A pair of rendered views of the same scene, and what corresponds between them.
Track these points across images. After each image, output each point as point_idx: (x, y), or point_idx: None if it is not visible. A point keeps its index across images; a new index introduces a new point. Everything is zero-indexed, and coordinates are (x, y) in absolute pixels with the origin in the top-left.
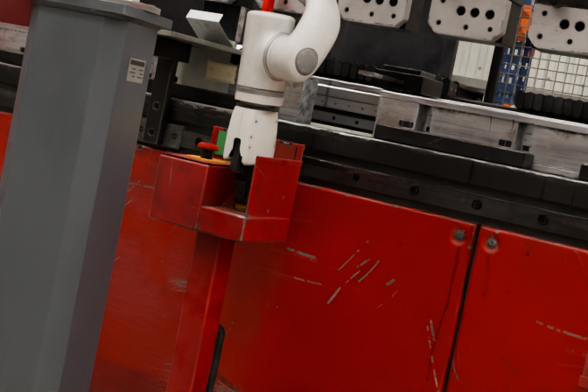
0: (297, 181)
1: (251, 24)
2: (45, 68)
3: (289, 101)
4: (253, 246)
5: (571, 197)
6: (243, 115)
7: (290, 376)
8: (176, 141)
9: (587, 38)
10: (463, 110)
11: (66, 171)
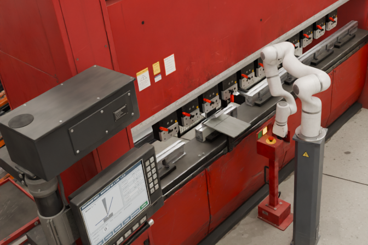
0: (258, 128)
1: (286, 109)
2: (321, 152)
3: (234, 114)
4: (253, 147)
5: None
6: (286, 126)
7: (264, 161)
8: (233, 145)
9: (282, 59)
10: (265, 87)
11: (322, 163)
